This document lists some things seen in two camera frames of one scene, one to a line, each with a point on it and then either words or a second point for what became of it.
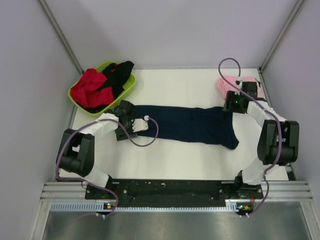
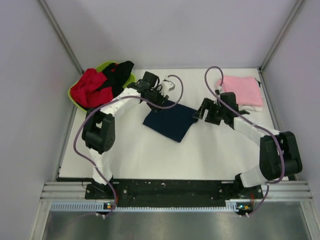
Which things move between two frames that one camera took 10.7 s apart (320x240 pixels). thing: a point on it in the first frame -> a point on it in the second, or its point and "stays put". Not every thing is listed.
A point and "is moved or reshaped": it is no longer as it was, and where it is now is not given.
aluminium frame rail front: [76, 190] stays put
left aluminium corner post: [44, 5] stays put
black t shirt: [117, 75] stays put
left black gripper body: [128, 126] -> [155, 97]
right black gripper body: [232, 102] -> [215, 115]
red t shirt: [85, 91] stays put
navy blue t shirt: [209, 124] is moved or reshaped
